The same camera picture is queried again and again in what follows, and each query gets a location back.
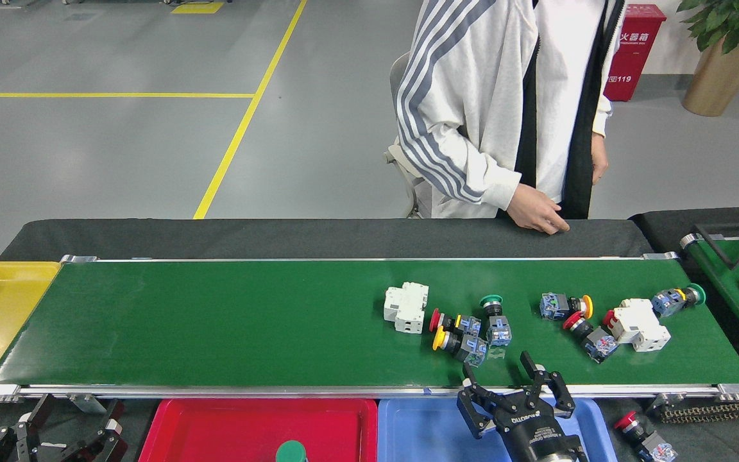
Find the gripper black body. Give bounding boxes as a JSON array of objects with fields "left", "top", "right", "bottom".
[{"left": 495, "top": 395, "right": 590, "bottom": 458}]

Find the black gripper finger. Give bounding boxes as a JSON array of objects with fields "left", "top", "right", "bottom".
[
  {"left": 0, "top": 393, "right": 56, "bottom": 462},
  {"left": 65, "top": 398, "right": 130, "bottom": 462},
  {"left": 520, "top": 350, "right": 577, "bottom": 419},
  {"left": 456, "top": 363, "right": 506, "bottom": 440}
]

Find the red push button switch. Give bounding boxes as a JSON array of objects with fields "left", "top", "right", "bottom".
[
  {"left": 429, "top": 308, "right": 482, "bottom": 338},
  {"left": 562, "top": 311, "right": 619, "bottom": 364},
  {"left": 614, "top": 411, "right": 679, "bottom": 462}
]

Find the yellow push button switch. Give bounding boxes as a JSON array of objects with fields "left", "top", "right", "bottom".
[
  {"left": 432, "top": 326, "right": 489, "bottom": 367},
  {"left": 539, "top": 293, "right": 594, "bottom": 321}
]

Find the white circuit breaker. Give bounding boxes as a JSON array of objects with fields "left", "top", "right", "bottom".
[
  {"left": 602, "top": 298, "right": 671, "bottom": 352},
  {"left": 384, "top": 282, "right": 429, "bottom": 334}
]

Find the green switch with yellow ring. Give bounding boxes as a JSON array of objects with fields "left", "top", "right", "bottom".
[{"left": 650, "top": 283, "right": 707, "bottom": 318}]

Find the green push button switch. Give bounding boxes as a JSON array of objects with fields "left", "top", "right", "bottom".
[
  {"left": 479, "top": 295, "right": 513, "bottom": 348},
  {"left": 275, "top": 440, "right": 307, "bottom": 462}
]

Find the blue plastic tray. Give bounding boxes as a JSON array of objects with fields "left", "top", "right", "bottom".
[{"left": 377, "top": 397, "right": 619, "bottom": 462}]

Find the red plastic tray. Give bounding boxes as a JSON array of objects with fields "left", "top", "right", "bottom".
[{"left": 139, "top": 398, "right": 380, "bottom": 462}]

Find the long green conveyor belt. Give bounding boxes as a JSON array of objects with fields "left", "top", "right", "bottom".
[{"left": 0, "top": 252, "right": 739, "bottom": 405}]

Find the person's right hand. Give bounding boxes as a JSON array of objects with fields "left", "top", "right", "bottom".
[{"left": 506, "top": 184, "right": 571, "bottom": 235}]

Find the person's left hand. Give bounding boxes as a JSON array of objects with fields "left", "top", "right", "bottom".
[{"left": 591, "top": 132, "right": 609, "bottom": 187}]

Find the person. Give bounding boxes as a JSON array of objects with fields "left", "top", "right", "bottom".
[{"left": 397, "top": 0, "right": 624, "bottom": 220}]

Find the grey office chair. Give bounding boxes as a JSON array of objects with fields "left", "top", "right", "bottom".
[{"left": 384, "top": 53, "right": 425, "bottom": 219}]

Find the red fire extinguisher box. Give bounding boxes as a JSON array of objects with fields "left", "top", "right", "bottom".
[{"left": 602, "top": 4, "right": 667, "bottom": 102}]

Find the gold plant pot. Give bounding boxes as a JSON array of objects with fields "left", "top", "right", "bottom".
[{"left": 683, "top": 38, "right": 739, "bottom": 117}]

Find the black conveyor drive chain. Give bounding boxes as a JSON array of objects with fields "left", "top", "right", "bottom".
[{"left": 649, "top": 395, "right": 739, "bottom": 423}]

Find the black bent tube frame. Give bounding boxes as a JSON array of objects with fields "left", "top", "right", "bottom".
[{"left": 692, "top": 221, "right": 739, "bottom": 270}]

